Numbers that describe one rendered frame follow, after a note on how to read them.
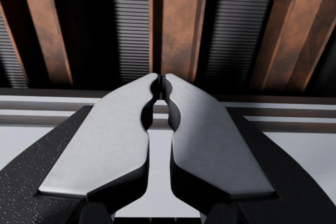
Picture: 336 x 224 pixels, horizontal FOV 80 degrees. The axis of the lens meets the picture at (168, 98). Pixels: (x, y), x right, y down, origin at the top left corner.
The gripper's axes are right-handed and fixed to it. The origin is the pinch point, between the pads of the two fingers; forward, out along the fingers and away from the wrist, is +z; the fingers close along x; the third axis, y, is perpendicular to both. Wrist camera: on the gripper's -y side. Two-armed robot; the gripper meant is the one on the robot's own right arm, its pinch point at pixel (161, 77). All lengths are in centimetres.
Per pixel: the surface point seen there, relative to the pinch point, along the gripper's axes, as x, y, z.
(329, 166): 21.6, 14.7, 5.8
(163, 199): 0.9, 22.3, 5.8
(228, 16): 15.1, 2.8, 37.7
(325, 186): 23.1, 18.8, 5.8
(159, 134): 0.0, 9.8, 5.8
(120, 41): -9.8, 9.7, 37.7
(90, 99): -8.2, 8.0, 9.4
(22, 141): -15.1, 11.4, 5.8
